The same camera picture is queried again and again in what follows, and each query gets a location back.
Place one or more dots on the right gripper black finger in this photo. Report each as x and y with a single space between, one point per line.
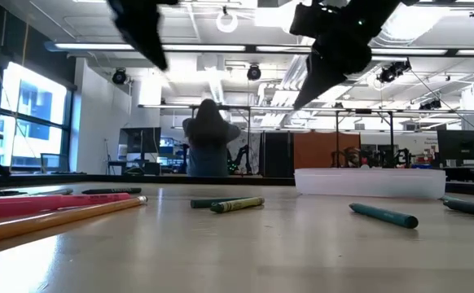
318 77

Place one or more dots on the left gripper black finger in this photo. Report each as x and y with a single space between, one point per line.
139 28

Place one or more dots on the clear supply box pink lid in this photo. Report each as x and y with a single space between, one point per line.
367 183

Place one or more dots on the crayon with yellow-green wrapper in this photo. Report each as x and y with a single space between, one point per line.
237 204

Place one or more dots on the teal crayon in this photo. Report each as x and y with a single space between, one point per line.
383 215

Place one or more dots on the black marker with print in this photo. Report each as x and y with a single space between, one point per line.
111 190

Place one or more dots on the dark green crayon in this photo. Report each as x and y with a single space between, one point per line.
204 202

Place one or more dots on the pink highlighter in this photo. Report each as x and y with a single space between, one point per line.
37 203

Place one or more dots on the orange pencil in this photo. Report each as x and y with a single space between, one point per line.
58 217

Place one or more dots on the dark pen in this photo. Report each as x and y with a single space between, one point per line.
1 193

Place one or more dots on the black background robot arm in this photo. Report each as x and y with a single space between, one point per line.
243 154

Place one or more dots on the black hanging spotlight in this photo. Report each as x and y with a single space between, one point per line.
391 72
119 76
253 72
430 104

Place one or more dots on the long overhead light bar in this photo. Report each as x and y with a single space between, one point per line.
200 47

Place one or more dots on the orange partition panel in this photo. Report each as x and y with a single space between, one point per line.
322 148

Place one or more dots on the black cabinet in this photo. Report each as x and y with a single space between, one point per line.
277 154

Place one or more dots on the black computer monitor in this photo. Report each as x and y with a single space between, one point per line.
461 144
139 140

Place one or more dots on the person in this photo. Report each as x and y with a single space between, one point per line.
208 142

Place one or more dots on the large window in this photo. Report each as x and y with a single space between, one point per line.
33 101

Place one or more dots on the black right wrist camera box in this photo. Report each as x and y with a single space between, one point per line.
306 20

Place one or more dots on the black metal gantry frame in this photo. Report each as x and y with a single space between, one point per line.
363 111
220 107

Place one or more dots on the white ceiling duct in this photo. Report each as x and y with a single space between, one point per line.
216 81

